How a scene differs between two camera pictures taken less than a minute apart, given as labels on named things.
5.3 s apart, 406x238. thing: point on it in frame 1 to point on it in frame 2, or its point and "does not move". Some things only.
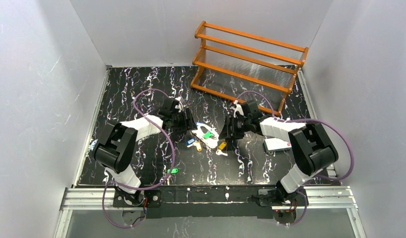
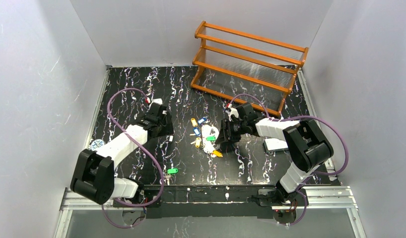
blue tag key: (190, 141) to (196, 131)
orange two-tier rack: (254, 70) does not move
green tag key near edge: (174, 170) does not move
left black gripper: (186, 119) to (162, 125)
